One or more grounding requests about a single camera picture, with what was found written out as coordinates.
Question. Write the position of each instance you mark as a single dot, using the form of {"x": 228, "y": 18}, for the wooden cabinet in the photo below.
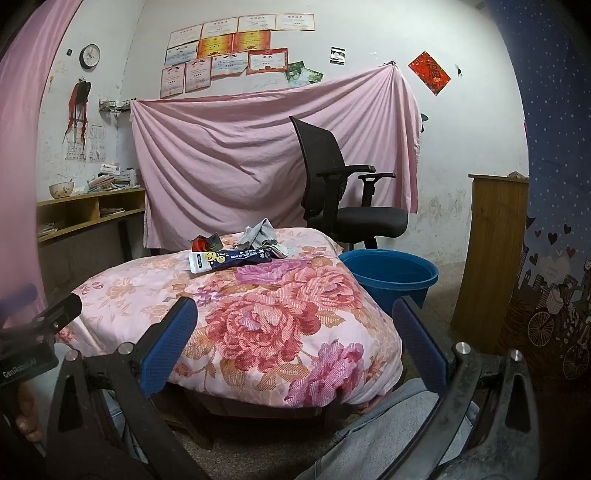
{"x": 489, "y": 254}

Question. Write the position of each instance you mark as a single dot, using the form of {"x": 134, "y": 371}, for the stack of books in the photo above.
{"x": 115, "y": 181}

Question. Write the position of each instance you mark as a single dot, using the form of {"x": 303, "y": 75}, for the blue white tube package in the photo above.
{"x": 240, "y": 259}

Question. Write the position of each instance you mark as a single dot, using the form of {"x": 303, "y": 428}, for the red hanging ornament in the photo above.
{"x": 78, "y": 106}

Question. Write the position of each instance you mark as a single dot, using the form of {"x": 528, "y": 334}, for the person's right leg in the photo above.
{"x": 369, "y": 429}

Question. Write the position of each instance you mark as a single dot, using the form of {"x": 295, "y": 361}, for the wooden desk with shelf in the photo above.
{"x": 83, "y": 207}

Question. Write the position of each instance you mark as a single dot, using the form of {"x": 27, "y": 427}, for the floral ceramic bowl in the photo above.
{"x": 62, "y": 190}

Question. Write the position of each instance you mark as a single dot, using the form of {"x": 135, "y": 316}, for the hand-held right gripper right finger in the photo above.
{"x": 418, "y": 337}

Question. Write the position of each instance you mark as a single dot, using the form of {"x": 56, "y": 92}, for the paper wall calendar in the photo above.
{"x": 97, "y": 143}
{"x": 75, "y": 151}

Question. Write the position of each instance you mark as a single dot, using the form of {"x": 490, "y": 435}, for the red square paper decoration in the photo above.
{"x": 429, "y": 73}

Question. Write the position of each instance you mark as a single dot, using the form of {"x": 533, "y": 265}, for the black office chair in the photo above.
{"x": 369, "y": 219}

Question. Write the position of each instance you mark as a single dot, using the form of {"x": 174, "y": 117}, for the grey wrapper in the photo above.
{"x": 261, "y": 233}

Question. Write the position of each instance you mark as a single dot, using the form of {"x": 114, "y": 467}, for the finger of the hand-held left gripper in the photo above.
{"x": 18, "y": 295}
{"x": 60, "y": 309}

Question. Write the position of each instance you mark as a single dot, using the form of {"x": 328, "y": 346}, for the black and white photo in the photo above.
{"x": 338, "y": 54}

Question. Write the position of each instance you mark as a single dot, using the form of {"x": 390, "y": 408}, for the round wall clock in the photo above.
{"x": 90, "y": 56}

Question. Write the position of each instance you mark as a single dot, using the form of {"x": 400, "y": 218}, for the green landscape photo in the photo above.
{"x": 313, "y": 77}
{"x": 293, "y": 74}

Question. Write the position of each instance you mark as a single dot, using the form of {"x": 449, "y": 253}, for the red wrapper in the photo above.
{"x": 205, "y": 243}

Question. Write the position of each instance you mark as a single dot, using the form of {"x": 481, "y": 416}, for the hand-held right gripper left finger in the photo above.
{"x": 171, "y": 341}

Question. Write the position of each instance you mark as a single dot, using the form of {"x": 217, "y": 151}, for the group of wall certificates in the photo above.
{"x": 231, "y": 50}

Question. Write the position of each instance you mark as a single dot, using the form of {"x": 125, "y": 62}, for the blue printed curtain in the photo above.
{"x": 554, "y": 138}

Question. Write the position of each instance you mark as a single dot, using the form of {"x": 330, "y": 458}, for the papers in desk shelf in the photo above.
{"x": 111, "y": 211}

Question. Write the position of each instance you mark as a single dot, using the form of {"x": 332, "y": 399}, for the blue plastic basin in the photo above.
{"x": 392, "y": 284}

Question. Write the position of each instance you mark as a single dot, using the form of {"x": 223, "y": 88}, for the pink curtain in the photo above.
{"x": 23, "y": 138}

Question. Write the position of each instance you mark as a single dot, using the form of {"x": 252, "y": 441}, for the pink hanging sheet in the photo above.
{"x": 221, "y": 161}

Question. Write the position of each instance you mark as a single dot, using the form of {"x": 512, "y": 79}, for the person's left hand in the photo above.
{"x": 27, "y": 415}

